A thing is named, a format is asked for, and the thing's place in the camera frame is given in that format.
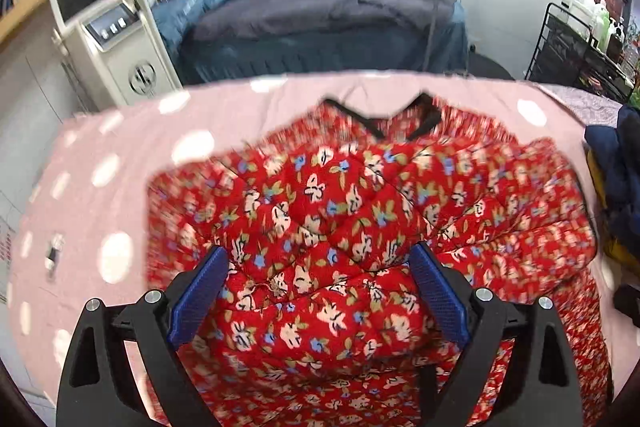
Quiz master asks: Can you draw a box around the wall poster with QR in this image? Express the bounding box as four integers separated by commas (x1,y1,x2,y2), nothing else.
0,219,15,279

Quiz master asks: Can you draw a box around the navy blue folded garment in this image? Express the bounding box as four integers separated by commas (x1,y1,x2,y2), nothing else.
585,105,639,256

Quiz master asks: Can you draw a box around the pink polka dot blanket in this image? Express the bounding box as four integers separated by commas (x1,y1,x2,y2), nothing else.
8,72,620,400

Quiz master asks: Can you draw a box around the beige machine with screen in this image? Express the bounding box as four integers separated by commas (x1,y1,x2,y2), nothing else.
49,0,182,110

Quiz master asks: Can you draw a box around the dark grey bed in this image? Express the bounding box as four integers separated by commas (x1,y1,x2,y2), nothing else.
176,0,469,86

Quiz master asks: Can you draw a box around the black wire rack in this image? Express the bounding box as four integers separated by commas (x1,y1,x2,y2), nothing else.
525,3,634,104

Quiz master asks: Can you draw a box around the green plastic bottle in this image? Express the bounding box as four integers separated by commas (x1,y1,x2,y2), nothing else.
593,0,611,53

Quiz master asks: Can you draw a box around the red floral quilted jacket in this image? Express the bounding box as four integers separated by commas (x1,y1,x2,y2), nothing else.
146,94,610,426

